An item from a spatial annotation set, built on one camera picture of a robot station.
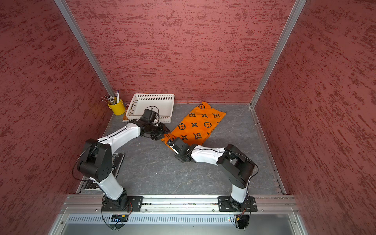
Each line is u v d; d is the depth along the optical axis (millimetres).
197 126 1033
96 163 467
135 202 741
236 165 475
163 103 1191
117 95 1035
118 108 1086
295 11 723
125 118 1086
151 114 742
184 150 699
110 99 999
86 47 854
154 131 792
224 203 737
